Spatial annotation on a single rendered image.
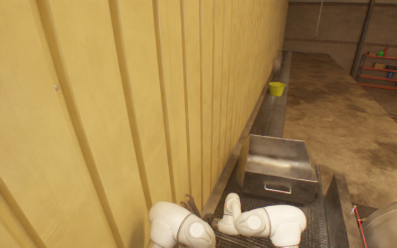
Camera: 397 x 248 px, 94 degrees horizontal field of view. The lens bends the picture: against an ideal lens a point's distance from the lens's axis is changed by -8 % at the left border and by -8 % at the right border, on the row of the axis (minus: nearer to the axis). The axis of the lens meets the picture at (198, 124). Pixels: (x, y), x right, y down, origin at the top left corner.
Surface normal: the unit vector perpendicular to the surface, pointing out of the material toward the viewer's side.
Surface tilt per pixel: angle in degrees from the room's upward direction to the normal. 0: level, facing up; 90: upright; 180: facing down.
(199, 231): 22
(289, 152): 92
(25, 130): 90
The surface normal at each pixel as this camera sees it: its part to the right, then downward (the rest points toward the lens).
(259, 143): -0.27, 0.44
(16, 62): 0.91, 0.18
